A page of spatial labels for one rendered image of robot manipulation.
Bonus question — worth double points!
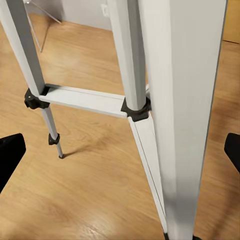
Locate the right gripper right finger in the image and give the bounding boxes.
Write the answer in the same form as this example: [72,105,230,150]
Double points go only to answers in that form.
[224,133,240,173]

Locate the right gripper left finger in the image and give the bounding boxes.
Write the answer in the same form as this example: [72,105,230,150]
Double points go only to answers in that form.
[0,133,26,193]

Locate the camera tripod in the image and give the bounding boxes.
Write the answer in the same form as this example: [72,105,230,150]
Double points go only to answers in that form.
[0,0,228,240]

